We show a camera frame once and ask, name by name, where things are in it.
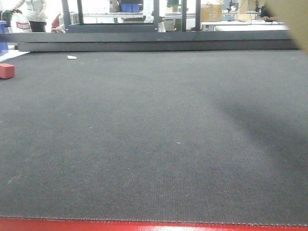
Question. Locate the black conveyor belt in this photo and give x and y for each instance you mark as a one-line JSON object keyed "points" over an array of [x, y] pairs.
{"points": [[198, 137]]}

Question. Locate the white printed bag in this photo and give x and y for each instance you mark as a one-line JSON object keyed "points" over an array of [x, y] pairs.
{"points": [[20, 23]]}

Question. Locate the person in white shirt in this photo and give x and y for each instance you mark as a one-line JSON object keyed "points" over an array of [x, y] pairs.
{"points": [[35, 13]]}

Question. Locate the black metal frame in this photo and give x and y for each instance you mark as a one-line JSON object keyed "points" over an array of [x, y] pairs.
{"points": [[136, 37]]}

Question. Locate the person in black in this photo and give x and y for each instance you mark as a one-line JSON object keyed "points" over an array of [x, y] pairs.
{"points": [[266, 13]]}

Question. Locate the small red block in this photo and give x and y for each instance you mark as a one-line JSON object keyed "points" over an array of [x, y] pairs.
{"points": [[7, 70]]}

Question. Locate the white table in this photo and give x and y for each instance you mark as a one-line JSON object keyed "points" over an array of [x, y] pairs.
{"points": [[253, 25]]}

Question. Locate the red conveyor edge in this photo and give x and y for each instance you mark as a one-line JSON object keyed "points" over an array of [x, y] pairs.
{"points": [[19, 224]]}

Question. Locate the background cardboard box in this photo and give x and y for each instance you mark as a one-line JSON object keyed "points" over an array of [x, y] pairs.
{"points": [[211, 13]]}

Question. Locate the tall brown cardboard box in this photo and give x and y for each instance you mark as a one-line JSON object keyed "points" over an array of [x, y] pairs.
{"points": [[295, 14]]}

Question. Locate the blue crates in background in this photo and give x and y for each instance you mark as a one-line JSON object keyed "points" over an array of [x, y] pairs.
{"points": [[129, 7]]}

